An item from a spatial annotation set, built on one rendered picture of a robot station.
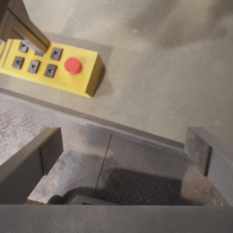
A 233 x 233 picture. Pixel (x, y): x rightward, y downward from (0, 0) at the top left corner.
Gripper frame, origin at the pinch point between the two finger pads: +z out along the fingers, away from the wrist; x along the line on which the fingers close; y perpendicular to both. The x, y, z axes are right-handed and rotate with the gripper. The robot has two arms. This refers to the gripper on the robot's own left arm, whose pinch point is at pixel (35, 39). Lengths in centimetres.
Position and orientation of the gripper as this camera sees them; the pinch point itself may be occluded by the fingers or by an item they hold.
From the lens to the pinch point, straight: 34.5
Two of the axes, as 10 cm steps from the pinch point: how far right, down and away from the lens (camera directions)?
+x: 3.0, -9.5, 0.7
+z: 1.4, 1.2, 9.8
